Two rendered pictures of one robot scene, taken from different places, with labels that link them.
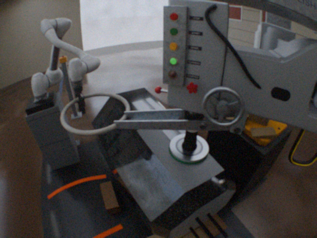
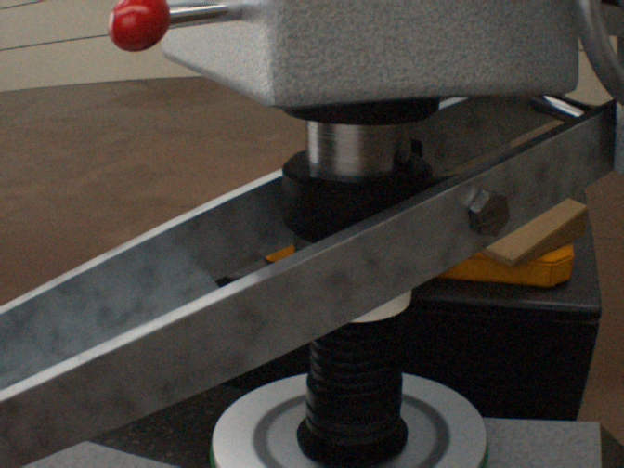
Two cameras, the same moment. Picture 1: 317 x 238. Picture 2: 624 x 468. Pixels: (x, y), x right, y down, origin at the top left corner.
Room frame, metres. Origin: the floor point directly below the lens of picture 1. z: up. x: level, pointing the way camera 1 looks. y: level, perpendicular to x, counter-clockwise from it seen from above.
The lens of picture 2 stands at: (0.34, 0.20, 1.20)
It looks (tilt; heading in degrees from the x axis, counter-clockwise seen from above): 22 degrees down; 312
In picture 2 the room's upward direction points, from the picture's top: 1 degrees counter-clockwise
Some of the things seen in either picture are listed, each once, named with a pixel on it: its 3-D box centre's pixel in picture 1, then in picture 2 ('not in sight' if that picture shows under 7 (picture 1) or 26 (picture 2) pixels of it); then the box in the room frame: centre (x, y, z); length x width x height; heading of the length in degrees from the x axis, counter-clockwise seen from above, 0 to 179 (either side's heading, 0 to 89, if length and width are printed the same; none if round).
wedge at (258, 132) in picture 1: (263, 131); (530, 225); (0.79, -0.77, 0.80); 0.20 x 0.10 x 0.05; 77
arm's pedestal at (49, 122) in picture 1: (54, 132); not in sight; (1.27, 1.23, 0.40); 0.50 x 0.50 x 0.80; 29
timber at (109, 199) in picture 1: (110, 197); not in sight; (0.72, 0.46, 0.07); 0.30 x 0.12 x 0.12; 24
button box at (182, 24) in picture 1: (175, 46); not in sight; (0.56, -0.06, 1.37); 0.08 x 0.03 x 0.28; 66
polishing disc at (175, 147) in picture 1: (189, 146); (352, 443); (0.64, -0.17, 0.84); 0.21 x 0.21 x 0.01
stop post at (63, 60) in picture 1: (69, 88); not in sight; (2.25, 1.47, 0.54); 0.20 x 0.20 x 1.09; 26
